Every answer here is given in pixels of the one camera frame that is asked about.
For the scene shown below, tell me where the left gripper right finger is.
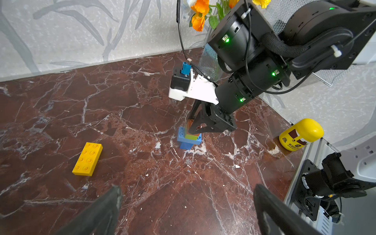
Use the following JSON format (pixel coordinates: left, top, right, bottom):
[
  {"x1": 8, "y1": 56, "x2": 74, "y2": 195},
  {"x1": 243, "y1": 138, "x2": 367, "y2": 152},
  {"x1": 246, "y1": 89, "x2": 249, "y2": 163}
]
[{"x1": 253, "y1": 184, "x2": 320, "y2": 235}]

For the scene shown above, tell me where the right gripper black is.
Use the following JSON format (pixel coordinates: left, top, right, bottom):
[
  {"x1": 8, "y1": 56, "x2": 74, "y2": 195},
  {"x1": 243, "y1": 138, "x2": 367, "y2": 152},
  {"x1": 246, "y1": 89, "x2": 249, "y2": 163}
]
[{"x1": 187, "y1": 55, "x2": 291, "y2": 135}]

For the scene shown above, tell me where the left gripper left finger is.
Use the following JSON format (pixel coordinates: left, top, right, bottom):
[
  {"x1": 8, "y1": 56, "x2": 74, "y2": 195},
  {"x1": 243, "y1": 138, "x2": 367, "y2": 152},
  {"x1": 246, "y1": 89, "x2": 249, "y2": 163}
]
[{"x1": 56, "y1": 186, "x2": 122, "y2": 235}]

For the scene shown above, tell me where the light blue long lego brick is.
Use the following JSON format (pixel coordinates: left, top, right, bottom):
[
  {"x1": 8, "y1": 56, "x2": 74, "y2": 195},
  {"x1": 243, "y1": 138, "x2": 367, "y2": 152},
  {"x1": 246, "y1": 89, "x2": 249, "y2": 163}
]
[{"x1": 177, "y1": 126, "x2": 202, "y2": 145}]

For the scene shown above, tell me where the orange small lego brick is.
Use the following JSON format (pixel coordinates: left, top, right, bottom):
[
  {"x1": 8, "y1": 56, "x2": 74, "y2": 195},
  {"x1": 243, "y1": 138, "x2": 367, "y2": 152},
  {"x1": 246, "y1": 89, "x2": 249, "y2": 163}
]
[{"x1": 187, "y1": 119, "x2": 194, "y2": 135}]

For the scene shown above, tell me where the green small lego brick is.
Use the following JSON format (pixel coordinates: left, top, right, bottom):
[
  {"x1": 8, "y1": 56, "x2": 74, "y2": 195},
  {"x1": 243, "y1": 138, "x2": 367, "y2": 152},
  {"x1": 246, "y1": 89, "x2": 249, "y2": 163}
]
[{"x1": 185, "y1": 134, "x2": 200, "y2": 141}]

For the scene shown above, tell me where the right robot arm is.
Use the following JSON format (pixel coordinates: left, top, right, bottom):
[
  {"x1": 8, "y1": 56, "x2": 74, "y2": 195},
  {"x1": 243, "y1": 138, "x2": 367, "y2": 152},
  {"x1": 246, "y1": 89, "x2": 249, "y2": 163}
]
[{"x1": 188, "y1": 1, "x2": 376, "y2": 134}]

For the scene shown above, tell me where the dark blue small lego brick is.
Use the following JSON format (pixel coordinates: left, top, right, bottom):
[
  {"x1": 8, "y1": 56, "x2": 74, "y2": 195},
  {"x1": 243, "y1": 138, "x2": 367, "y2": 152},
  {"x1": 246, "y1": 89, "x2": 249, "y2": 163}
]
[{"x1": 179, "y1": 142, "x2": 193, "y2": 150}]

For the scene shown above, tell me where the yellow long lego brick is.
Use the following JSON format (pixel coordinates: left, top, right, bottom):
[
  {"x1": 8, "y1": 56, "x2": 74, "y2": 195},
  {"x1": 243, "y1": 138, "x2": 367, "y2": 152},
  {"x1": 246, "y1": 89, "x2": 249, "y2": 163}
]
[{"x1": 72, "y1": 143, "x2": 103, "y2": 176}]

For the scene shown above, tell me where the blue glass vase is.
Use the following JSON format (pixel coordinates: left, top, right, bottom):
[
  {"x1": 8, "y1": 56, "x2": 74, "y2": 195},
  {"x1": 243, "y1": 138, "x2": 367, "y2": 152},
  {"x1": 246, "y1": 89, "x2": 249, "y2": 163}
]
[{"x1": 198, "y1": 44, "x2": 223, "y2": 82}]

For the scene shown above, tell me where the yellow bottle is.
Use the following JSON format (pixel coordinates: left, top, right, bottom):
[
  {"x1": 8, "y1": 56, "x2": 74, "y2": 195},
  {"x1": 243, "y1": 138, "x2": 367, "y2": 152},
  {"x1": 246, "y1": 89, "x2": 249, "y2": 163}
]
[{"x1": 279, "y1": 118, "x2": 324, "y2": 151}]

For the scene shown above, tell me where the orange yellow flower bouquet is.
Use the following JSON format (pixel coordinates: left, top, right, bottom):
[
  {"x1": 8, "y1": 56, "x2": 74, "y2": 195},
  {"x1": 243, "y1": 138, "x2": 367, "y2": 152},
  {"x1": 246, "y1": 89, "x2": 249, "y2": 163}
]
[{"x1": 181, "y1": 0, "x2": 272, "y2": 32}]

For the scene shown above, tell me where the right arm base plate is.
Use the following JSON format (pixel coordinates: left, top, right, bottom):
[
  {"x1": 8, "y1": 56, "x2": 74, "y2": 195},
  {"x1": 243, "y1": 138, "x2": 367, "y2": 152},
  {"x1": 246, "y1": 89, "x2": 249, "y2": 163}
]
[{"x1": 291, "y1": 160, "x2": 321, "y2": 221}]

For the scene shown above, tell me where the aluminium front rail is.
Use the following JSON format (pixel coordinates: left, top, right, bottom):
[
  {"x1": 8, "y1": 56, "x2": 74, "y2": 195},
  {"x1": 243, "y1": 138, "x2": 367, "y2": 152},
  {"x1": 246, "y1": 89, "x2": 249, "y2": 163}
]
[{"x1": 284, "y1": 139, "x2": 333, "y2": 235}]

